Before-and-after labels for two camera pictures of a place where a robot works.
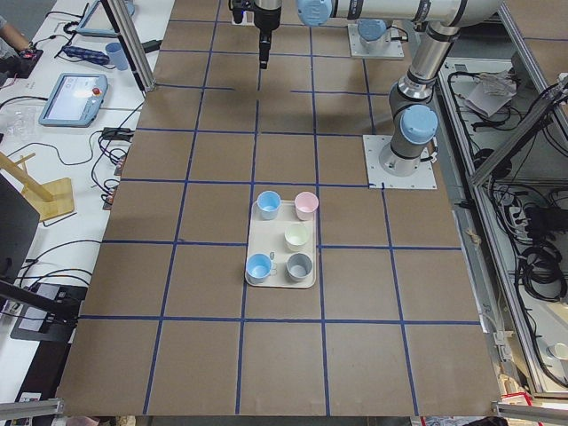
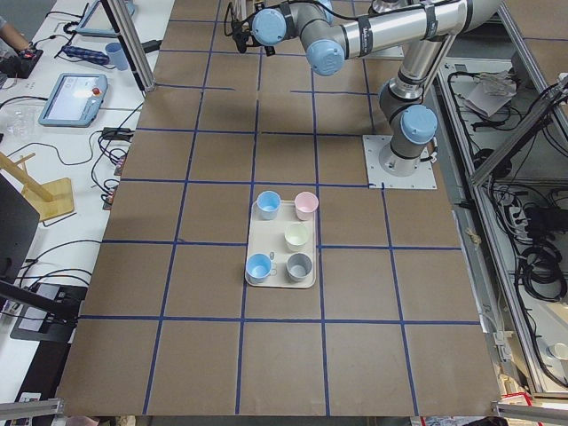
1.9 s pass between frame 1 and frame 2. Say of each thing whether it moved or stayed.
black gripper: moved
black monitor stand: stayed
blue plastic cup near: stayed
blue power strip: stayed
